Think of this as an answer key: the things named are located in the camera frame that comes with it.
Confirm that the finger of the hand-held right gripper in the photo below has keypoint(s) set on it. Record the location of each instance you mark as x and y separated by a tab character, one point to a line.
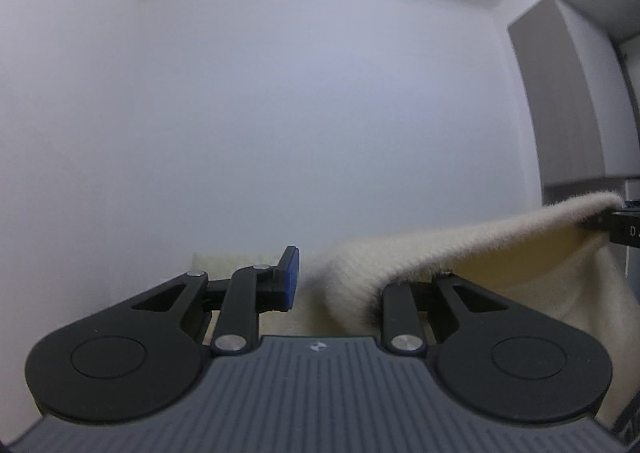
597	223

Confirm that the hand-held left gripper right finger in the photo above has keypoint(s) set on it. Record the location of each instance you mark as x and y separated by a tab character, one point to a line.
400	313

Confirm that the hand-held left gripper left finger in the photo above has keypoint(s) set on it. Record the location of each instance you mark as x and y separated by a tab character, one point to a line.
290	279

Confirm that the cream blue grey striped sweater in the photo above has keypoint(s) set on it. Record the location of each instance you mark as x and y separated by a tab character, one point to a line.
450	243

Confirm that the grey wardrobe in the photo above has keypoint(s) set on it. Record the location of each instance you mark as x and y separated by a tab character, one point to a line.
565	93

